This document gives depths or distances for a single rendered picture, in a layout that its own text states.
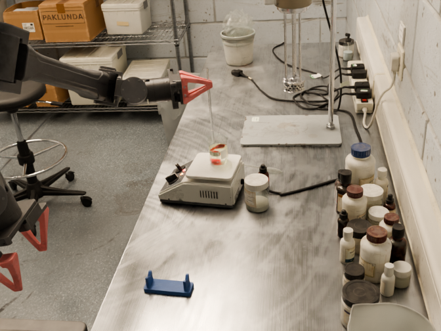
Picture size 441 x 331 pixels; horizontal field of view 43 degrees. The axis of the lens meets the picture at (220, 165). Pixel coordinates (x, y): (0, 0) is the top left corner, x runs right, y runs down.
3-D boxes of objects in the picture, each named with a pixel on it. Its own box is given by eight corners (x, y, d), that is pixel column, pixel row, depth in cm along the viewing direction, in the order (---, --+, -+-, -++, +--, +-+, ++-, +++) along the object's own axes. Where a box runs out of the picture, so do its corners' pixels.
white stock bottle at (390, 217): (385, 239, 125) (388, 207, 120) (404, 248, 121) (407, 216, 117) (373, 249, 122) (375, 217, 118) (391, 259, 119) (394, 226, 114)
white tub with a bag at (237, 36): (260, 56, 236) (258, 5, 225) (251, 68, 224) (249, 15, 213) (228, 55, 240) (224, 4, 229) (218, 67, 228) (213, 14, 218)
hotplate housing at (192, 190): (158, 203, 144) (154, 176, 140) (174, 176, 155) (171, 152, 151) (242, 211, 138) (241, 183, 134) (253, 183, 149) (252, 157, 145)
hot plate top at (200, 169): (184, 178, 138) (184, 175, 138) (198, 154, 148) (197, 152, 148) (231, 182, 135) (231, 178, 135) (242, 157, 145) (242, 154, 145)
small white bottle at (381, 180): (378, 204, 136) (381, 174, 132) (369, 198, 139) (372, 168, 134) (390, 200, 137) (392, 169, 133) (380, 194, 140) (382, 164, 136)
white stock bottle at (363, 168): (340, 196, 141) (341, 150, 134) (349, 182, 146) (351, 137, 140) (368, 202, 137) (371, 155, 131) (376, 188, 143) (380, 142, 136)
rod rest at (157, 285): (143, 292, 115) (140, 279, 114) (148, 281, 118) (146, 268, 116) (189, 297, 113) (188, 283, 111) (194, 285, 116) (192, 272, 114)
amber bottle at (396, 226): (401, 272, 115) (405, 234, 110) (382, 266, 117) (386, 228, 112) (407, 261, 118) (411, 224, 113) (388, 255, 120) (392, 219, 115)
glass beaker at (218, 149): (233, 161, 143) (231, 132, 139) (224, 171, 139) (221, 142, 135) (212, 157, 146) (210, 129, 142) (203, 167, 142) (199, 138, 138)
